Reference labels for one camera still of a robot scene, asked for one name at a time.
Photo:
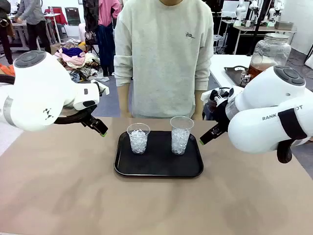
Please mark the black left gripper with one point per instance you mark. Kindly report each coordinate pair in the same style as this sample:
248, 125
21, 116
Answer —
88, 118

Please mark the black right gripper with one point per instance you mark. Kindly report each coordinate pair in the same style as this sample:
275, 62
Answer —
222, 110

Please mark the tall clear plastic iced cup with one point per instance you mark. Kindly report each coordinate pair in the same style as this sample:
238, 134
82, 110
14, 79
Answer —
180, 144

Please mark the short clear plastic iced cup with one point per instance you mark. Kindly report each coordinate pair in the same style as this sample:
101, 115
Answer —
138, 144

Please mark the person's left forearm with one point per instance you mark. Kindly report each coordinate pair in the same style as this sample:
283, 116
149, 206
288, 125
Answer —
198, 102

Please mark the person's right forearm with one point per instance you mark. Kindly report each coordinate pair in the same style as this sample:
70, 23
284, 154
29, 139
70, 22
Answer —
124, 98

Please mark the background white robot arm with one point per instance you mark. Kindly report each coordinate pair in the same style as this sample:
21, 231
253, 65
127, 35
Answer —
276, 9
240, 9

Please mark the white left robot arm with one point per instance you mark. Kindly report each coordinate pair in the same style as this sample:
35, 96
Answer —
36, 93

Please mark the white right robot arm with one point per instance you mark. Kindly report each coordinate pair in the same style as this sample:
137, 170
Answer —
256, 132

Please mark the glass drink dispenser jar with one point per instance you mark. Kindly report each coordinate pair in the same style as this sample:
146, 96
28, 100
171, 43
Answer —
271, 51

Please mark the person's left hand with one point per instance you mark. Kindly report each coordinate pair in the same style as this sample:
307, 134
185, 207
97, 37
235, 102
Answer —
198, 116

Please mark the person's right hand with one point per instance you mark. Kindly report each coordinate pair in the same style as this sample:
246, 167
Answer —
126, 114

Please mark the black plastic serving tray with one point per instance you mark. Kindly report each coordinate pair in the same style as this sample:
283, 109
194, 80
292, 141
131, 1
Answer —
159, 164

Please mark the dark metal tray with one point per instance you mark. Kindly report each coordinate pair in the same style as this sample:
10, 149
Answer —
234, 76

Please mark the pile of colourful clothes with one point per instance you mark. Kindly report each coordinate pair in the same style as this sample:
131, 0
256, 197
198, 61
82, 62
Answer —
73, 56

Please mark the white side table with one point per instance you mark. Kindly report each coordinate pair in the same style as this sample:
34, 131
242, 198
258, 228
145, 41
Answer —
227, 60

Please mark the person in grey sweatshirt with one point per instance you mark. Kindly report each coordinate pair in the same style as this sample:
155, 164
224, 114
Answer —
163, 61

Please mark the background person in pink top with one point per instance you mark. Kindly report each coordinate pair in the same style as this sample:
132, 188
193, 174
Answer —
107, 14

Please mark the white background board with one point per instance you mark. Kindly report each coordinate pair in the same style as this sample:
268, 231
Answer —
230, 8

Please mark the grey metal box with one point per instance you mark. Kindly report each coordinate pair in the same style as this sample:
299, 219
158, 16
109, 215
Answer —
283, 25

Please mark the background person in grey top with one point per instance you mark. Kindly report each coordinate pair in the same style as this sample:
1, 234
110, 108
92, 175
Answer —
31, 12

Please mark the background person in dark jacket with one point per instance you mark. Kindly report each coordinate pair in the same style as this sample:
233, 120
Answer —
5, 29

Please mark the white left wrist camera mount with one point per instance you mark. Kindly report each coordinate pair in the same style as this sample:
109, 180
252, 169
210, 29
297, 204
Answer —
102, 89

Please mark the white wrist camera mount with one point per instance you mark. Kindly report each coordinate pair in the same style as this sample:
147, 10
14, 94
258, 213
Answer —
207, 95
102, 89

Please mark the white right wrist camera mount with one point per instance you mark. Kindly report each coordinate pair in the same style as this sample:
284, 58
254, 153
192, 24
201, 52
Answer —
207, 95

